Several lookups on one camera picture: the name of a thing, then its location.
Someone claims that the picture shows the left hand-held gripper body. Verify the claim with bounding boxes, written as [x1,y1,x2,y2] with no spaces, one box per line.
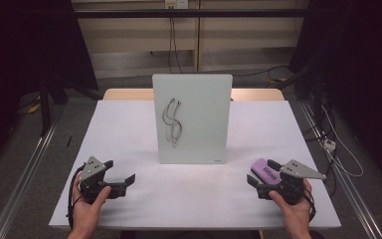
[78,155,120,204]

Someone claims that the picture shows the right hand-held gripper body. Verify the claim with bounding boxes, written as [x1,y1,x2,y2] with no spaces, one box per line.
[256,159,327,206]

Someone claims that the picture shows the purple whiteboard eraser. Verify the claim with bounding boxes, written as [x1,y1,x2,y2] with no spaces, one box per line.
[250,157,283,185]

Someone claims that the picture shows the person's right hand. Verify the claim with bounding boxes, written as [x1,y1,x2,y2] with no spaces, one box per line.
[268,178,313,234]

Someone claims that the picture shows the person's left hand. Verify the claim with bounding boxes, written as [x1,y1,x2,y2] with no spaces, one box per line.
[69,174,112,234]

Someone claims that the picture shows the white power adapter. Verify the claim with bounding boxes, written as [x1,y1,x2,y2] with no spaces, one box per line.
[323,138,337,153]

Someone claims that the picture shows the white table cover sheet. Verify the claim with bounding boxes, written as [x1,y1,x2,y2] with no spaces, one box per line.
[48,99,342,231]

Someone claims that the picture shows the black metal stand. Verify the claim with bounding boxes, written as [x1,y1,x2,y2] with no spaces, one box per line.
[38,74,103,137]

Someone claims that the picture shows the white standing whiteboard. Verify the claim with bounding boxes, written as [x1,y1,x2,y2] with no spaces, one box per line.
[151,73,234,165]

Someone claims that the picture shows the black curtain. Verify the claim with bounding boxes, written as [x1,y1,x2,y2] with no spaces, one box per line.
[287,0,382,192]
[0,0,99,167]

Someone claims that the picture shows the black horizontal metal bar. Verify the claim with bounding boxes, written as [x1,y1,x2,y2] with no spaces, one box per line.
[74,8,312,19]

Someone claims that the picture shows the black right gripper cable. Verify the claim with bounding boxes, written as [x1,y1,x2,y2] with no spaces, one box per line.
[291,185,317,223]

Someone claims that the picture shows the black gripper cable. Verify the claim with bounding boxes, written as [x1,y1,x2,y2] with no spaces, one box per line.
[66,165,86,230]
[291,185,317,223]

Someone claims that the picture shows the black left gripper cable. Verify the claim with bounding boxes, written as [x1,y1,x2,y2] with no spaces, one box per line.
[66,165,86,230]

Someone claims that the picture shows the metal floor rail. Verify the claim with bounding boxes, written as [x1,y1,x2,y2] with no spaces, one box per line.
[297,101,382,239]
[0,122,59,239]

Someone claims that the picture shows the white floor cable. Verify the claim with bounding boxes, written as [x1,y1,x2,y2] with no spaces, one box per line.
[320,104,365,178]

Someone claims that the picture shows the black floor cable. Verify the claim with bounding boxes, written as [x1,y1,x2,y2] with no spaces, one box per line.
[232,64,291,78]

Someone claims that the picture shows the black hanging wall cables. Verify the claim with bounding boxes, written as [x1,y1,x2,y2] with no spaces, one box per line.
[167,6,184,75]

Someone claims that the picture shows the white wall socket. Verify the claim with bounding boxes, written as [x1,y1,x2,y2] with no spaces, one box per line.
[164,0,189,10]

